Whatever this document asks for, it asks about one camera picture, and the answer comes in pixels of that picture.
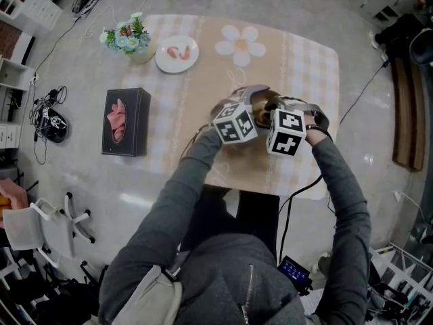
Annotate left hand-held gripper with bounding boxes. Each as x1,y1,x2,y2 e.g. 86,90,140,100
212,83,272,146

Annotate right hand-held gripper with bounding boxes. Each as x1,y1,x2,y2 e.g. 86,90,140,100
265,95,331,157

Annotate brown bowl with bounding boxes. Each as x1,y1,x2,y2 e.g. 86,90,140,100
250,89,281,130

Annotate person's right forearm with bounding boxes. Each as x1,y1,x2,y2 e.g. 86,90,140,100
306,127,369,236

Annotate person's left forearm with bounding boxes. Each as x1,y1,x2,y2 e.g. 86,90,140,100
162,127,224,216

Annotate table with checked tablecloth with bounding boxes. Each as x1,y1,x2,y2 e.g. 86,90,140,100
120,14,340,201

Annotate white plate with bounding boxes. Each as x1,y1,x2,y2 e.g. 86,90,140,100
154,35,200,74

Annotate black tissue box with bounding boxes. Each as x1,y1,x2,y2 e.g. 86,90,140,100
101,86,152,158

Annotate brown wooden bench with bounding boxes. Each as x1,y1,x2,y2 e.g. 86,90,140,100
391,58,426,172

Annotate flower bouquet in cream pot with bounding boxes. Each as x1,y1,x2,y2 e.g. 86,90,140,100
99,11,158,64

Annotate person's black trouser legs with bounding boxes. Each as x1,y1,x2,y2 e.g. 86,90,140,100
181,184,281,260

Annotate pink tissue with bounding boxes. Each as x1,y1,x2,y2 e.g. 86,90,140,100
106,99,128,143

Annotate black shell seat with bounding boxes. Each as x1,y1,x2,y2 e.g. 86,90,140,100
408,28,433,66

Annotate black controller with blue screen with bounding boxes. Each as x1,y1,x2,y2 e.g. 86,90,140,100
277,255,313,296

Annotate person's grey jacket torso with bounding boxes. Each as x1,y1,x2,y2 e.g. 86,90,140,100
97,232,369,325

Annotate white desk with drawers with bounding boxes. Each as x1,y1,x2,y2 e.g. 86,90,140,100
0,0,65,30

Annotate small white desk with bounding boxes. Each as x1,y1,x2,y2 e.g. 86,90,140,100
0,58,37,148

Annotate white office chair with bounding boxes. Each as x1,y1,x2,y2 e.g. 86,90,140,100
1,191,96,269

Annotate pink cloth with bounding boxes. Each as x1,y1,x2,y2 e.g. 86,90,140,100
0,177,28,230

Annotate black office chair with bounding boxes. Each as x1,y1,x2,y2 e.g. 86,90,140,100
0,259,109,325

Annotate long black floor cable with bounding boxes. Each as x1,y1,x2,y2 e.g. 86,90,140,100
339,61,392,125

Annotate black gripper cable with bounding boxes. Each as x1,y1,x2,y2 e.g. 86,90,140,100
277,173,324,260

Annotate round black device with cables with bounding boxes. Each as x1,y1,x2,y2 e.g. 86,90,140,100
32,85,70,144

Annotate white wire rack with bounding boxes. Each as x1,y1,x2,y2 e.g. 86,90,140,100
368,242,433,325

